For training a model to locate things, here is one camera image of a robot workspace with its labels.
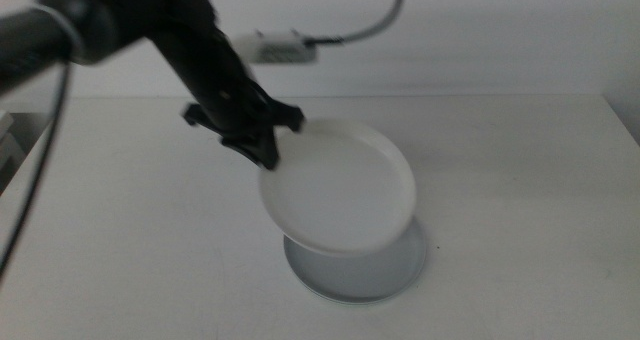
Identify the white shallow bowl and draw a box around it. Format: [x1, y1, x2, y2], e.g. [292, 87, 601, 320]
[257, 118, 418, 259]

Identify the grey shallow bowl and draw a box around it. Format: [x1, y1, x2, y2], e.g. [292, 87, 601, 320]
[282, 217, 428, 304]

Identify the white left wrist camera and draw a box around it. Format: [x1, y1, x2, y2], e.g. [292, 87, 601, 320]
[233, 28, 319, 66]

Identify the black left camera cable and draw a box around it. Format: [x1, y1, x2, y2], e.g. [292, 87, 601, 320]
[303, 0, 405, 47]

